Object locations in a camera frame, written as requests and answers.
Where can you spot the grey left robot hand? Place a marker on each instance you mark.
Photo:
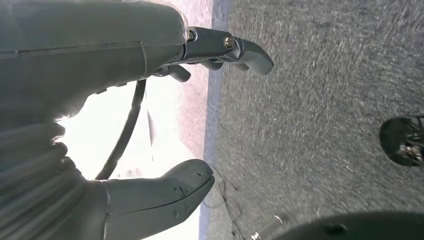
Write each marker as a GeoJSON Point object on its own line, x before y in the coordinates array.
{"type": "Point", "coordinates": [82, 49]}

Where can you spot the round grey base caster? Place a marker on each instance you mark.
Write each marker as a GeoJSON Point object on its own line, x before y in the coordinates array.
{"type": "Point", "coordinates": [397, 139]}

